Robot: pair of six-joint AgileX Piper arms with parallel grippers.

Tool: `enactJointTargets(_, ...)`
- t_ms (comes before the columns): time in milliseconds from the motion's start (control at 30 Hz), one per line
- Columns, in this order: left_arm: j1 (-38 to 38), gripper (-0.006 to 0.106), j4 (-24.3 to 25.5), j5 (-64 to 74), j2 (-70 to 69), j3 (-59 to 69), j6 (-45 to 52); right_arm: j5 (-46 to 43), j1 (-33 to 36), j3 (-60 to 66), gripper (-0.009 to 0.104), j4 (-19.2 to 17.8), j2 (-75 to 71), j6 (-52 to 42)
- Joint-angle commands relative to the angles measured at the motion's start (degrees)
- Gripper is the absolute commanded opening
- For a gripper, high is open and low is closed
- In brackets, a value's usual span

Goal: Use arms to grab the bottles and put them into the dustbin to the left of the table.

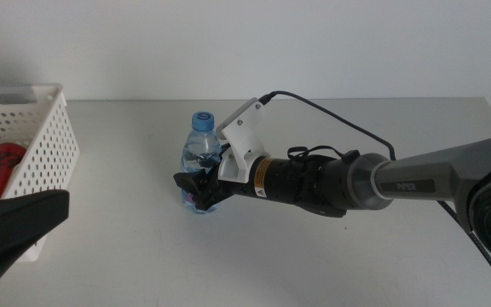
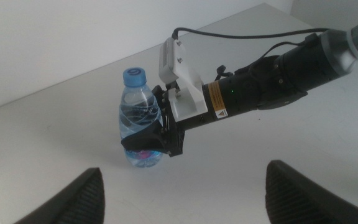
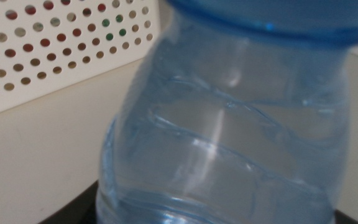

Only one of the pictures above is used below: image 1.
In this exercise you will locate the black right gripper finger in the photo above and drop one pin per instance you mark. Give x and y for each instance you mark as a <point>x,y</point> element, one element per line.
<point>190,181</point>

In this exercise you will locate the red cola can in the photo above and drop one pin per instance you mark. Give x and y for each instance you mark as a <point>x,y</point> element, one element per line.
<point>9,155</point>

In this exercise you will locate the clear blue water bottle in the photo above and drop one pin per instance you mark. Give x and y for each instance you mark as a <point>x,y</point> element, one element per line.
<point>200,140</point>

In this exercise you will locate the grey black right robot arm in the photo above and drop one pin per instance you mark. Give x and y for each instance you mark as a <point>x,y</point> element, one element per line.
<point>420,179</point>

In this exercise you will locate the white perforated plastic basket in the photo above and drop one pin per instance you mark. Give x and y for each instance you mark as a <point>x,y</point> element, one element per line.
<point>45,149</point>

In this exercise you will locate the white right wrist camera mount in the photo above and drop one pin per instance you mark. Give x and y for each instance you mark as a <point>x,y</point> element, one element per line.
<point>241,140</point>

